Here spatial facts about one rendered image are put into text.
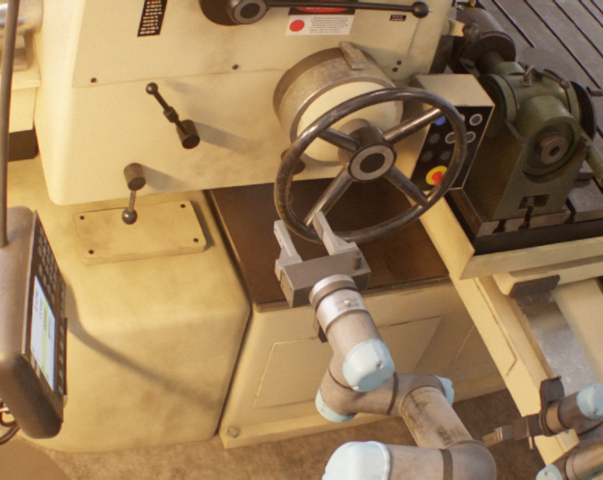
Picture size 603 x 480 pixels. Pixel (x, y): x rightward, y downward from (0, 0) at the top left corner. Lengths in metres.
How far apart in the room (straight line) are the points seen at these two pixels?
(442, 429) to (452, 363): 1.66
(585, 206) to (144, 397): 1.25
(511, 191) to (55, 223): 1.14
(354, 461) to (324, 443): 1.79
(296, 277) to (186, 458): 1.36
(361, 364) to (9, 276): 0.56
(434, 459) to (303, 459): 1.73
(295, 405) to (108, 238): 0.77
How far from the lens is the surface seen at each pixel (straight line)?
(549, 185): 2.35
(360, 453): 1.25
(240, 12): 1.69
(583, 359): 2.54
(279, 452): 2.98
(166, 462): 2.89
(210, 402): 2.78
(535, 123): 2.21
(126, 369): 2.54
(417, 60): 2.04
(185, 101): 1.89
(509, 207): 2.32
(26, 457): 2.85
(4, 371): 1.45
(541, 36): 3.18
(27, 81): 2.07
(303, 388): 2.85
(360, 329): 1.56
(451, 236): 2.38
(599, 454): 1.77
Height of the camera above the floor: 2.45
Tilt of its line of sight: 44 degrees down
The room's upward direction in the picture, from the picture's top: 18 degrees clockwise
